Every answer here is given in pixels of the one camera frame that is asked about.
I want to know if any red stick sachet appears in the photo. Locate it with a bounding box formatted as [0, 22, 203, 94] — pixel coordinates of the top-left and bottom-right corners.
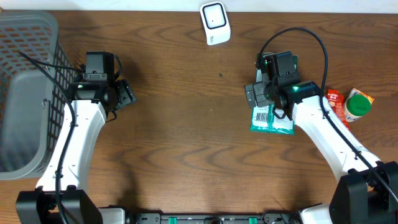
[325, 89, 349, 129]

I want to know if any small orange box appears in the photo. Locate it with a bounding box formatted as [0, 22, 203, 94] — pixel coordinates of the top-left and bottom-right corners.
[348, 88, 374, 104]

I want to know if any green lid jar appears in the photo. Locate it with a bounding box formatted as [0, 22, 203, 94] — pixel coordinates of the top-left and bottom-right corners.
[343, 95, 371, 122]

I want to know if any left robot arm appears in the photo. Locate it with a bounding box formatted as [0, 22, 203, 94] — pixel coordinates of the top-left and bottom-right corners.
[16, 52, 136, 223]

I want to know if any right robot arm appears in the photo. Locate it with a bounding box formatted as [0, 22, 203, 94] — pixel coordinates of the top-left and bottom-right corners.
[245, 51, 397, 223]

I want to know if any white barcode scanner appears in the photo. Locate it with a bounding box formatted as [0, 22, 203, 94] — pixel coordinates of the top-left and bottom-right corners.
[200, 1, 231, 45]

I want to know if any grey plastic mesh basket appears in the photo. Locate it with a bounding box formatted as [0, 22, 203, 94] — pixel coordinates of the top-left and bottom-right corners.
[1, 11, 76, 180]

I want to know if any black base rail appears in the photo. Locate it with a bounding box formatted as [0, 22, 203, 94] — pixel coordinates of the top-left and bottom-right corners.
[99, 212, 302, 224]

